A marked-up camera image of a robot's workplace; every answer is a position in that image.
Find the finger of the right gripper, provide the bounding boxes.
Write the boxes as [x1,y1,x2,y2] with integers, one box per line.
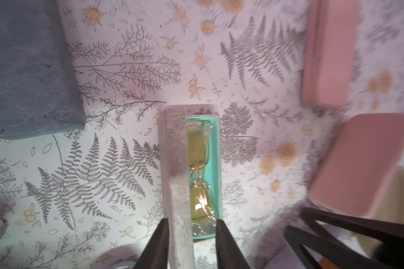
[300,207,404,242]
[284,226,387,269]

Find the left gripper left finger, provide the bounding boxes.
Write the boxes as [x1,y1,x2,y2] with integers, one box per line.
[133,218,169,269]

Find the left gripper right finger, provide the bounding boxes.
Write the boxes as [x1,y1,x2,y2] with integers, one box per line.
[215,219,250,269]

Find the grey case mint interior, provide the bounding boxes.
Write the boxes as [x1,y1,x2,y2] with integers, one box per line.
[158,106,223,269]

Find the pink case round glasses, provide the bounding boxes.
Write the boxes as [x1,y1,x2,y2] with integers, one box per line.
[301,0,360,109]

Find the blue-grey case purple glasses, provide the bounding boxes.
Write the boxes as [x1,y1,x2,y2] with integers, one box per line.
[0,1,85,140]

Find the pink case black glasses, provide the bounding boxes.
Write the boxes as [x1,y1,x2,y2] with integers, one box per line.
[307,113,404,219]

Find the floral table mat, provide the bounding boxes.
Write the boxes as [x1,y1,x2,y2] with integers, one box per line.
[0,1,404,269]

